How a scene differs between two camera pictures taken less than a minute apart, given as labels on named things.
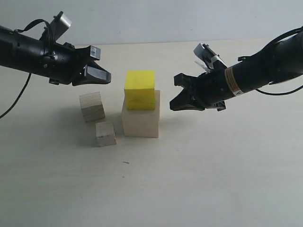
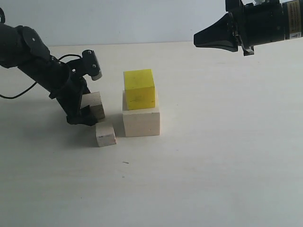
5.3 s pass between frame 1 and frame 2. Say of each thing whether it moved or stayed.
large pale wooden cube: stayed
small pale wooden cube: stayed
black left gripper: moved
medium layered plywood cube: stayed
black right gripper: moved
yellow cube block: stayed
